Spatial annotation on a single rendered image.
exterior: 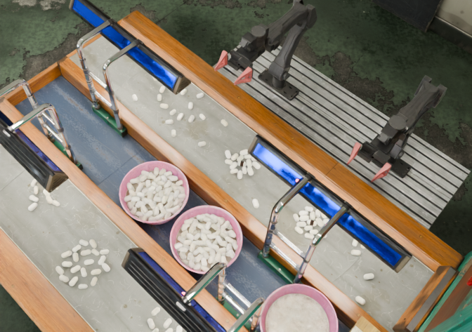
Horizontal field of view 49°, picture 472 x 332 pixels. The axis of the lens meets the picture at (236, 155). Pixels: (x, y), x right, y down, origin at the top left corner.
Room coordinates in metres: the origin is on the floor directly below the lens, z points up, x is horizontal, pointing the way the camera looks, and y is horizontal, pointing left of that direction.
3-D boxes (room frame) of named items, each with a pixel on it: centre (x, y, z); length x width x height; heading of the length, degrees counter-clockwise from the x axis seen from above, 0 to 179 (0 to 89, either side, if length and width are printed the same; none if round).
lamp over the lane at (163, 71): (1.39, 0.45, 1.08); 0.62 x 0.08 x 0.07; 51
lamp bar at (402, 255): (0.78, -0.30, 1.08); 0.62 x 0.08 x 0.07; 51
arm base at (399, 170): (1.20, -0.65, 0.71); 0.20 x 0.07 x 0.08; 53
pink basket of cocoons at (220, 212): (0.73, 0.08, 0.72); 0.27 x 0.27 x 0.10
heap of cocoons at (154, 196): (0.91, 0.30, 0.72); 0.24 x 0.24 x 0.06
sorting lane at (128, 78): (1.10, 0.00, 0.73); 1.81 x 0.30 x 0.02; 51
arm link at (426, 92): (1.19, -0.64, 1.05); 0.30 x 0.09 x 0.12; 143
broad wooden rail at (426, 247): (1.27, -0.13, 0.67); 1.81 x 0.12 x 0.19; 51
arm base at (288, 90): (1.56, -0.17, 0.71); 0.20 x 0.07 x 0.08; 53
